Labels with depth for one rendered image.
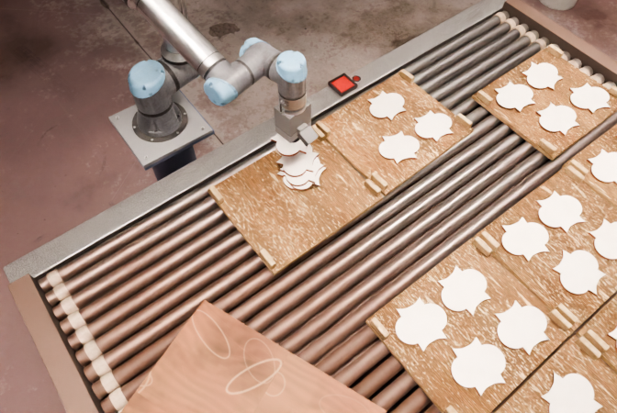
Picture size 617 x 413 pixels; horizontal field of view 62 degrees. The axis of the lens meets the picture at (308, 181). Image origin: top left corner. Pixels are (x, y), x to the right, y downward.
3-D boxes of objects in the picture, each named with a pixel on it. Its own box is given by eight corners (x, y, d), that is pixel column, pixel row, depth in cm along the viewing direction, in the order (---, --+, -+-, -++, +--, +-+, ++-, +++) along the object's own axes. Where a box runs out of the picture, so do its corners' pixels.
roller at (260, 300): (103, 403, 129) (96, 398, 125) (579, 72, 197) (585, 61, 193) (112, 419, 127) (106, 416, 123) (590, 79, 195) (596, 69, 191)
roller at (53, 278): (42, 284, 147) (35, 276, 143) (499, 16, 214) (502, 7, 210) (49, 296, 145) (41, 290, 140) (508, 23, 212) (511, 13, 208)
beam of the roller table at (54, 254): (11, 275, 150) (1, 267, 145) (491, 4, 222) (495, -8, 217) (22, 297, 146) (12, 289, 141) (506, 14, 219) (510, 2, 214)
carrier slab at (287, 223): (207, 192, 159) (207, 189, 158) (312, 129, 174) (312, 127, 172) (274, 275, 144) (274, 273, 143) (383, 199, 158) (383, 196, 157)
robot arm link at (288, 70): (287, 42, 131) (313, 58, 128) (288, 74, 140) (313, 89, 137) (266, 59, 128) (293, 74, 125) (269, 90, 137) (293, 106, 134)
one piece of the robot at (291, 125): (301, 121, 133) (301, 160, 147) (325, 104, 137) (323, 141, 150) (269, 97, 138) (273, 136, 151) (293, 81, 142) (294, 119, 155)
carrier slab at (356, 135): (312, 128, 174) (312, 125, 173) (398, 74, 189) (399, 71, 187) (385, 196, 159) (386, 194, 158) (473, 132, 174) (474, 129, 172)
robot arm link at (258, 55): (226, 50, 131) (258, 71, 127) (257, 29, 136) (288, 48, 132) (229, 73, 138) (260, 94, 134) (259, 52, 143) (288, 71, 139)
